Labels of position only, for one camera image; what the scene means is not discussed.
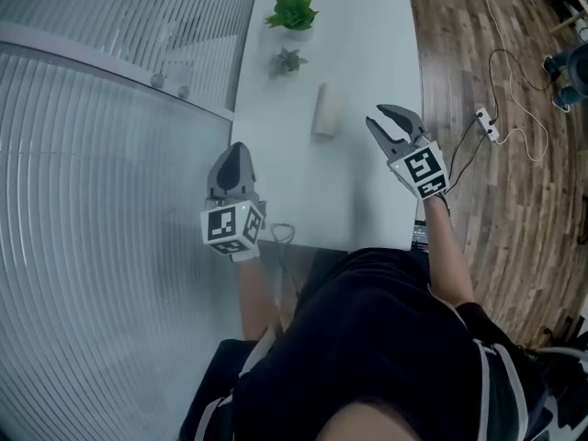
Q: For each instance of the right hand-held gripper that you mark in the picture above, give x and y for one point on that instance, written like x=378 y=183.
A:
x=422 y=168

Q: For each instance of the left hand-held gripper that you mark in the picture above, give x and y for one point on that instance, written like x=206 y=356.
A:
x=227 y=228

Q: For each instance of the person's left forearm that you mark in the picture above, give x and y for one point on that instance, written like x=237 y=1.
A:
x=255 y=297

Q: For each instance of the person's right forearm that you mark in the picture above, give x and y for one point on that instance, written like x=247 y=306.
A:
x=448 y=255

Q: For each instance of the white power strip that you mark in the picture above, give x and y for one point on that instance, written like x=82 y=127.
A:
x=488 y=124

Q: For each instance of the round metal glass fitting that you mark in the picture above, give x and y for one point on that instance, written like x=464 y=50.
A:
x=184 y=92
x=157 y=79

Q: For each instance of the dark screen device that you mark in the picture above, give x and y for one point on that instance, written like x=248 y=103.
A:
x=421 y=237

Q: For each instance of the small grey-green succulent plant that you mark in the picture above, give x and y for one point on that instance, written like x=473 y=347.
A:
x=287 y=62

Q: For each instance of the green plant in white pot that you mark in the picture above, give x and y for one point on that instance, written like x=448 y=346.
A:
x=292 y=14

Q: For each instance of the light wooden furniture leg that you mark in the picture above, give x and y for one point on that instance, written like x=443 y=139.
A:
x=569 y=19

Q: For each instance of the person's black shirt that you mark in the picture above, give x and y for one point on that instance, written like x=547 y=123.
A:
x=367 y=347

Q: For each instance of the glass partition rail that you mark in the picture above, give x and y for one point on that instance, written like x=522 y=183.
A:
x=92 y=58

